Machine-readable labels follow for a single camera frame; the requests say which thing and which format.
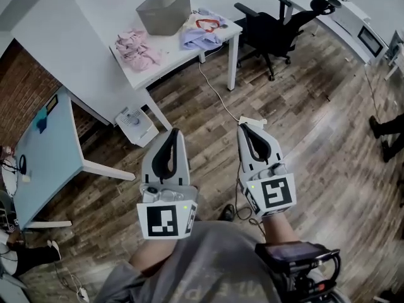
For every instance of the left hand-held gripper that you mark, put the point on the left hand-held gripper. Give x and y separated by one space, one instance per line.
158 221

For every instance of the white power strip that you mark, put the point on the white power strip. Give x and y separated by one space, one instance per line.
249 120

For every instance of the person's grey shirt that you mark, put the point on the person's grey shirt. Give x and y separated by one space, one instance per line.
205 264

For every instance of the small white object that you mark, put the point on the small white object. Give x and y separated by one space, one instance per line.
26 177

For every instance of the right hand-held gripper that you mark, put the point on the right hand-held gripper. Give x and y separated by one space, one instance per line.
274 194

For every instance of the pink garment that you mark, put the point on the pink garment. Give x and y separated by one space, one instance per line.
139 55

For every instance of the white charger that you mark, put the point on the white charger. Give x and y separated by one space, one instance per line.
83 293

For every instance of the person's right forearm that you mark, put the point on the person's right forearm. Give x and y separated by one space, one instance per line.
277 229

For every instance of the blue cloth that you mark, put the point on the blue cloth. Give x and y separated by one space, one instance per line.
41 122

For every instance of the person's left forearm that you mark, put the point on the person's left forearm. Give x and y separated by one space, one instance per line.
151 257

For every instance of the black picture frame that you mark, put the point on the black picture frame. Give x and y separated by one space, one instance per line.
52 103

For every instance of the white table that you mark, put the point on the white table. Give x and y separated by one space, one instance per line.
176 62

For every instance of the lavender and white garment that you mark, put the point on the lavender and white garment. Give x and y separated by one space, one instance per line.
195 40

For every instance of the black office chair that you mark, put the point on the black office chair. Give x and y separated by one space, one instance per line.
268 33

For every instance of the white floor appliance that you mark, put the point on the white floor appliance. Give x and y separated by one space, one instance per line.
139 131

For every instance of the black phone rig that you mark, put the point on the black phone rig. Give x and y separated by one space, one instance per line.
290 252

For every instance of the white desktop appliance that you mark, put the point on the white desktop appliance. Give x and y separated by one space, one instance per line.
353 21

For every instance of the white t-shirt with red collar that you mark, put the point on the white t-shirt with red collar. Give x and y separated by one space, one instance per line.
192 24

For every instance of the black headphones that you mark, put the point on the black headphones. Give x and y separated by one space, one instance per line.
21 164

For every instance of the white desk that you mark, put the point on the white desk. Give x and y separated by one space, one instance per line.
328 27

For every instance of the light blue table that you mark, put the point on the light blue table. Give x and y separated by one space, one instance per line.
47 169

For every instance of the person's black shoe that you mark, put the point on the person's black shoe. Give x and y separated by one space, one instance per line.
226 213

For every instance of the grey plastic basket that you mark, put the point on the grey plastic basket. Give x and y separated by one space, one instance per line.
158 21

